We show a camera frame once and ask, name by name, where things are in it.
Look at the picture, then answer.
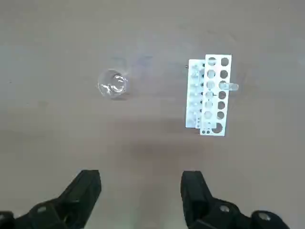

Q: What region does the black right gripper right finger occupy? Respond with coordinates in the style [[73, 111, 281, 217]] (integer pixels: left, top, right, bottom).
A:
[[180, 170, 290, 229]]

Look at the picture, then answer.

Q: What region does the white test tube rack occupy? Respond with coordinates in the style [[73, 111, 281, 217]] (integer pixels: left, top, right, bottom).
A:
[[184, 54, 232, 137]]

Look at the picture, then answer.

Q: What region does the clear glass test tube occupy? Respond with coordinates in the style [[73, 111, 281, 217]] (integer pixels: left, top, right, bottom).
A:
[[218, 82, 239, 92]]

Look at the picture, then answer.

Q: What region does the small clear glass beaker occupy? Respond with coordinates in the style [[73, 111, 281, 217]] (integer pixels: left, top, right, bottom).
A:
[[97, 68, 131, 100]]

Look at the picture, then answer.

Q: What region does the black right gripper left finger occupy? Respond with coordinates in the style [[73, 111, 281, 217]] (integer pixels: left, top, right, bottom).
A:
[[0, 169, 102, 229]]

